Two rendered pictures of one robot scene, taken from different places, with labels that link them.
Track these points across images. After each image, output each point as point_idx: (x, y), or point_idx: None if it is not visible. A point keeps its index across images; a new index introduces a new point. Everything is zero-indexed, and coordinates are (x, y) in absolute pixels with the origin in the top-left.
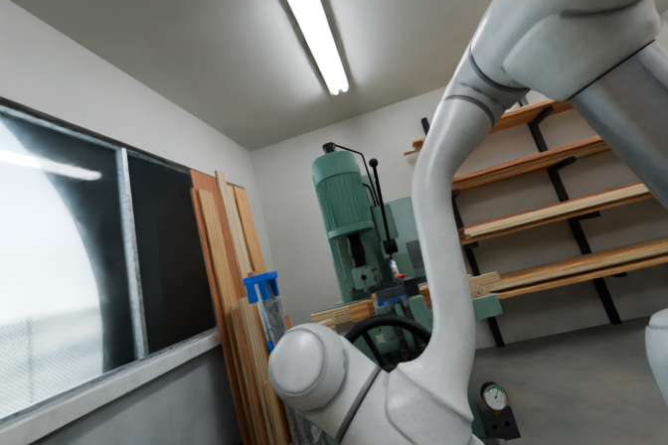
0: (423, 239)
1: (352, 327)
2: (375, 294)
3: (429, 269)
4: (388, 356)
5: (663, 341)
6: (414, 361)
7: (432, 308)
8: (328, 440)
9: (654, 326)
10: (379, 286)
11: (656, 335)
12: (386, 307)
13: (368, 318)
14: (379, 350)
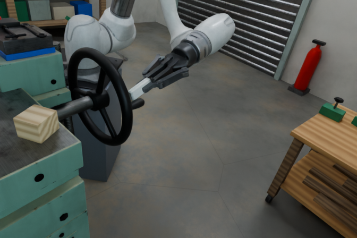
0: None
1: (110, 64)
2: (17, 46)
3: None
4: (59, 105)
5: (93, 28)
6: (185, 27)
7: (175, 9)
8: (88, 233)
9: (86, 24)
10: (15, 33)
11: (90, 27)
12: (59, 50)
13: (100, 52)
14: (70, 96)
